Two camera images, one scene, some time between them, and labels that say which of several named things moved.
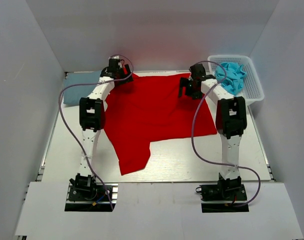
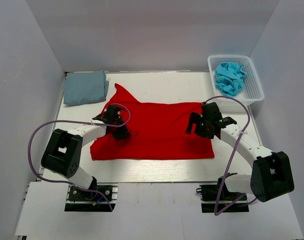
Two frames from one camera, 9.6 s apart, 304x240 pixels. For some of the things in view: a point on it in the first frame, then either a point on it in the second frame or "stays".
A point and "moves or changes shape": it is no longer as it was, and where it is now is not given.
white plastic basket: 234,76 stays
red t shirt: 149,109 moves or changes shape
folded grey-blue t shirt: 79,86 stays
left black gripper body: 120,72 -> 119,122
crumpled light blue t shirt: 231,76 stays
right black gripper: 184,82 -> 194,118
